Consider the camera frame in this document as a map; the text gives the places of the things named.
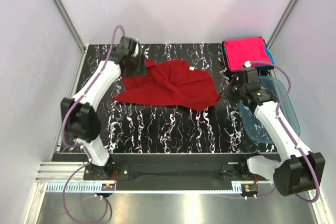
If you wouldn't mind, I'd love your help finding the red t shirt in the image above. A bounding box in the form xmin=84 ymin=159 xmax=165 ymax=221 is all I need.
xmin=113 ymin=59 xmax=220 ymax=111

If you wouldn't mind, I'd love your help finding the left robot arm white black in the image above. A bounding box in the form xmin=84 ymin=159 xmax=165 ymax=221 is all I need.
xmin=60 ymin=36 xmax=146 ymax=179

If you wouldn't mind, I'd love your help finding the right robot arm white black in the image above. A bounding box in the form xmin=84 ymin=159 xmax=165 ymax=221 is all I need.
xmin=228 ymin=67 xmax=326 ymax=203

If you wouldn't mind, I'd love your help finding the folded dark t shirt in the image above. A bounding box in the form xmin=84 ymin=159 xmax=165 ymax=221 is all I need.
xmin=222 ymin=37 xmax=276 ymax=74

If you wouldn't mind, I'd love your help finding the clear blue plastic bin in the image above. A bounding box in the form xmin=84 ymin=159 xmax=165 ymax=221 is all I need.
xmin=239 ymin=76 xmax=301 ymax=144

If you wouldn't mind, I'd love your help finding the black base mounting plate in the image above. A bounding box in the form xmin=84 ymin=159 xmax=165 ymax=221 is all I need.
xmin=83 ymin=153 xmax=270 ymax=192

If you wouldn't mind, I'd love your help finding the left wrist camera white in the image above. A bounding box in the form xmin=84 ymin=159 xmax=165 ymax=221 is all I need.
xmin=130 ymin=38 xmax=140 ymax=58

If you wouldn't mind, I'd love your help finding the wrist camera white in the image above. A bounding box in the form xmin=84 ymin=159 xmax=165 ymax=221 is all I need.
xmin=243 ymin=61 xmax=251 ymax=68
xmin=130 ymin=38 xmax=140 ymax=58

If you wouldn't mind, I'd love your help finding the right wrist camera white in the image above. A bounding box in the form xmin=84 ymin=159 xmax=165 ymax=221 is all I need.
xmin=243 ymin=61 xmax=251 ymax=68

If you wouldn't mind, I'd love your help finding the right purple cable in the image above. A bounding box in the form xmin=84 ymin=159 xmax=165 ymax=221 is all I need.
xmin=244 ymin=61 xmax=322 ymax=204

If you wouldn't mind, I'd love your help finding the purple cable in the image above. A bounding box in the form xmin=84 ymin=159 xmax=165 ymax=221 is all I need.
xmin=62 ymin=25 xmax=125 ymax=222
xmin=244 ymin=61 xmax=322 ymax=204

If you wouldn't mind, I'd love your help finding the white slotted cable duct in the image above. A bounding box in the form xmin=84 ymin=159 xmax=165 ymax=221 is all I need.
xmin=46 ymin=181 xmax=257 ymax=195

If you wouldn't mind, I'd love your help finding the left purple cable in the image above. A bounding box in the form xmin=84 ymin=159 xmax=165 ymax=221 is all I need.
xmin=62 ymin=25 xmax=125 ymax=222

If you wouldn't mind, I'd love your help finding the left aluminium frame post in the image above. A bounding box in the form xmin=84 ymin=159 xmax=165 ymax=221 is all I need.
xmin=36 ymin=0 xmax=89 ymax=53

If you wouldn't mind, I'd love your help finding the aluminium frame post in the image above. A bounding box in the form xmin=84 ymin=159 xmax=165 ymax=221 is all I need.
xmin=36 ymin=0 xmax=89 ymax=53
xmin=267 ymin=0 xmax=299 ymax=49

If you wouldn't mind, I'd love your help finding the aluminium front rail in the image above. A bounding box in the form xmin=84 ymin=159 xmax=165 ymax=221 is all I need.
xmin=35 ymin=162 xmax=320 ymax=183

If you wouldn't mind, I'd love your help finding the right aluminium frame post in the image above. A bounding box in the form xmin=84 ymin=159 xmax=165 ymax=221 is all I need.
xmin=267 ymin=0 xmax=299 ymax=49

